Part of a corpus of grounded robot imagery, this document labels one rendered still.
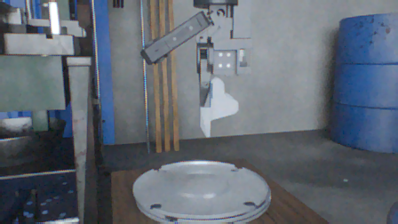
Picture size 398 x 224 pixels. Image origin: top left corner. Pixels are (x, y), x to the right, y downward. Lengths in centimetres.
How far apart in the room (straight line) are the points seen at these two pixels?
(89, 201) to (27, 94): 33
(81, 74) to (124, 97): 149
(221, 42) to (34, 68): 61
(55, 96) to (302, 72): 220
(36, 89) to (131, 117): 148
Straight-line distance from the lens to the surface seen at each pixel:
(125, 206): 70
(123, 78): 237
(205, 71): 47
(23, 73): 99
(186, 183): 73
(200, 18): 50
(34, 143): 113
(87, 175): 97
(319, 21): 292
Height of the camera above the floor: 66
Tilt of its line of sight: 10 degrees down
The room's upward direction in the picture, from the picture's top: straight up
